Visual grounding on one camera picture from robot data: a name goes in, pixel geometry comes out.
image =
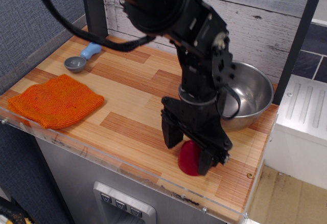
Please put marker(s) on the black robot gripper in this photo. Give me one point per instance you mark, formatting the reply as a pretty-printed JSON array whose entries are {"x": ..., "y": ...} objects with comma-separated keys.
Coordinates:
[{"x": 201, "y": 122}]

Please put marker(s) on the red egg-shaped object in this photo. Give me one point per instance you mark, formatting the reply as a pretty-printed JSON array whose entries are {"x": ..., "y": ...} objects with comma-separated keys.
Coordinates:
[{"x": 188, "y": 160}]

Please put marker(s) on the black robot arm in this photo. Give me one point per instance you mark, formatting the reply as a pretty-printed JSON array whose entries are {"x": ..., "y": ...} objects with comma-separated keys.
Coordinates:
[{"x": 201, "y": 40}]

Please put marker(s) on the stainless steel bowl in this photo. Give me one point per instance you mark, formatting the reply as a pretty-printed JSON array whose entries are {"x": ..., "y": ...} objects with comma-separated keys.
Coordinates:
[{"x": 256, "y": 93}]

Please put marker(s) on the yellow object bottom left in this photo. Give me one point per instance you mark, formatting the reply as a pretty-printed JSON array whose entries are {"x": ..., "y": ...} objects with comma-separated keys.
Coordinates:
[{"x": 16, "y": 219}]

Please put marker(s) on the clear acrylic edge guard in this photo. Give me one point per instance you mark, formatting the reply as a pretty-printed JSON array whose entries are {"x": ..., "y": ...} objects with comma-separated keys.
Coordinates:
[{"x": 183, "y": 194}]

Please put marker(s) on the silver toy fridge cabinet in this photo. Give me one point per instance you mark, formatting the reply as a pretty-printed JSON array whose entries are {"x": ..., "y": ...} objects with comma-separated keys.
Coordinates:
[{"x": 95, "y": 194}]

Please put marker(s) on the white toy sink unit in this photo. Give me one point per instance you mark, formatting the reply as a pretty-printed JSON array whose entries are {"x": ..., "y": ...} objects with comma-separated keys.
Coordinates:
[{"x": 297, "y": 145}]

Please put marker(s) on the orange knitted cloth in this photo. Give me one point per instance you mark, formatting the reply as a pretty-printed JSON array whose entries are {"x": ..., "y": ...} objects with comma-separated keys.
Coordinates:
[{"x": 56, "y": 104}]

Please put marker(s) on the grey scoop blue handle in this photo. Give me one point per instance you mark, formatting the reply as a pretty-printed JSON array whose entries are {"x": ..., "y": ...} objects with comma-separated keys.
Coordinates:
[{"x": 77, "y": 64}]

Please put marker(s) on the black right frame post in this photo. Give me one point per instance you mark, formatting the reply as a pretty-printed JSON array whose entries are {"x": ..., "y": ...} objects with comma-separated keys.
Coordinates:
[{"x": 303, "y": 27}]

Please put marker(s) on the black frame post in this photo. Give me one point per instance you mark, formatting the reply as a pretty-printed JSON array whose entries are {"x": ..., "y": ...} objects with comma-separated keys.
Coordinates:
[
  {"x": 303, "y": 27},
  {"x": 96, "y": 17}
]

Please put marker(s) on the black left frame post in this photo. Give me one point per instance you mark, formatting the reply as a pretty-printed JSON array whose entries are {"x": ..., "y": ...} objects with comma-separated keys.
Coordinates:
[{"x": 96, "y": 17}]

